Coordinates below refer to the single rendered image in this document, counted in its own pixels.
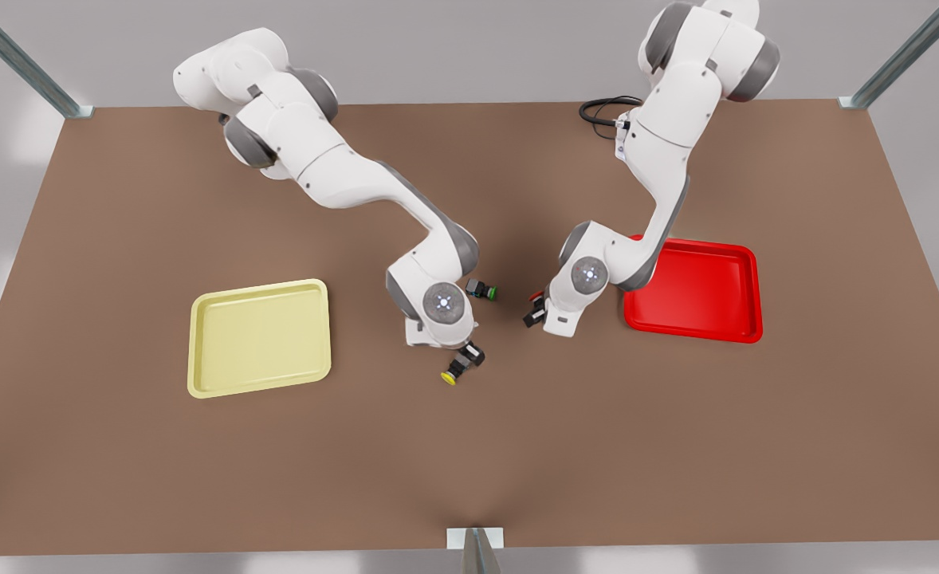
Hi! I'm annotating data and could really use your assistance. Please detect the black cable loop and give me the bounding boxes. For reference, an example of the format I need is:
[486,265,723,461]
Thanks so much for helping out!
[579,96,644,141]

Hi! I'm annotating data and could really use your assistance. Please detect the silver frame post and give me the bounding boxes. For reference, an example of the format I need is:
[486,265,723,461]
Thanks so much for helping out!
[838,0,939,110]
[0,0,95,120]
[446,526,505,574]

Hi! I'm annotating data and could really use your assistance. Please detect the red tray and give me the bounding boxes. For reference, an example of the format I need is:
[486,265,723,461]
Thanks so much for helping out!
[623,235,764,344]

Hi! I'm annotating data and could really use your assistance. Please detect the yellow-capped black switch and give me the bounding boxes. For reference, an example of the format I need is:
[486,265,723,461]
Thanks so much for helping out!
[440,342,486,387]

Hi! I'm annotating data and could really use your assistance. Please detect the pale yellow tray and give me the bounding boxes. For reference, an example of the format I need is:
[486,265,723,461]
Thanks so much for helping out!
[187,278,332,399]

